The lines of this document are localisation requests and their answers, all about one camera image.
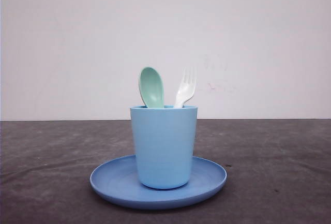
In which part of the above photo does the mint green plastic spoon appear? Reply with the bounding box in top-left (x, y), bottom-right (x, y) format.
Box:
top-left (139, 67), bottom-right (164, 109)

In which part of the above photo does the white plastic fork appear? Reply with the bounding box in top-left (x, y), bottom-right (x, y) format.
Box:
top-left (173, 66), bottom-right (197, 108)

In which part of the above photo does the light blue plastic cup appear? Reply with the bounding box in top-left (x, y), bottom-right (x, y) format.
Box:
top-left (130, 106), bottom-right (198, 189)

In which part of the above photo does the blue plastic plate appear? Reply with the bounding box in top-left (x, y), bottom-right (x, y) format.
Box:
top-left (89, 155), bottom-right (228, 210)

